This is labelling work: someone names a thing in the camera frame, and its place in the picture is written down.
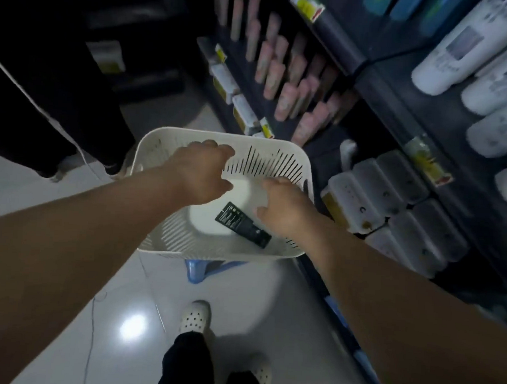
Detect person's left white shoe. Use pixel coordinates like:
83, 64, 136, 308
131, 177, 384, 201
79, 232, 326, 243
178, 298, 212, 337

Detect person's right white shoe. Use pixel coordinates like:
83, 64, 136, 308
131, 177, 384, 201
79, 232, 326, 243
246, 352, 274, 384

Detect thin dark floor cable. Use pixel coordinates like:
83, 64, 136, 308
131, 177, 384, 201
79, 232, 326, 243
83, 290, 107, 384

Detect person's white shoe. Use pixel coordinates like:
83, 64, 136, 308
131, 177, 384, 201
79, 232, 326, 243
178, 298, 212, 337
246, 352, 274, 384

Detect person's right forearm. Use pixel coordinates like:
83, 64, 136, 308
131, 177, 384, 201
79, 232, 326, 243
293, 220, 507, 384

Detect person's right hand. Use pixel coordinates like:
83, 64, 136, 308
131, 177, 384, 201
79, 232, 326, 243
254, 176, 323, 242

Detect cream slotted plastic basket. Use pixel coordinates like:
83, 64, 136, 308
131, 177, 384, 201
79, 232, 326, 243
125, 124, 319, 267

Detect black Mentholatum tube orange band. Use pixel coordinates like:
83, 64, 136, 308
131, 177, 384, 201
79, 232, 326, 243
212, 201, 275, 250

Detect dark grey shelf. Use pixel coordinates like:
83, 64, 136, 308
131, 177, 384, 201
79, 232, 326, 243
173, 0, 507, 384

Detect row of pink tall bottles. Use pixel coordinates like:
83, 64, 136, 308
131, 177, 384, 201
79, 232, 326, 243
205, 0, 365, 150

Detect person's left hand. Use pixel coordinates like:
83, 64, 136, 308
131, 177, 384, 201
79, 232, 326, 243
167, 137, 237, 208

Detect black side shelving unit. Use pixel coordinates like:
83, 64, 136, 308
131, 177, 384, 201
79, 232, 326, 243
70, 0, 193, 105

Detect stack of white hinged packs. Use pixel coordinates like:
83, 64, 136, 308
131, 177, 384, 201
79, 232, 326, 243
316, 144, 475, 281

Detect person's left forearm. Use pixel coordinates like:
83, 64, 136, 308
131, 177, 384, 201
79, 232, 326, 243
0, 157, 192, 384

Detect small white plastic object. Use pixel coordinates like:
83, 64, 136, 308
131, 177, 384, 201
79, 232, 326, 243
338, 138, 360, 173

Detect person's black trousers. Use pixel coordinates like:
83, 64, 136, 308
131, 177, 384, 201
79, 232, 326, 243
0, 50, 141, 183
154, 329, 267, 384

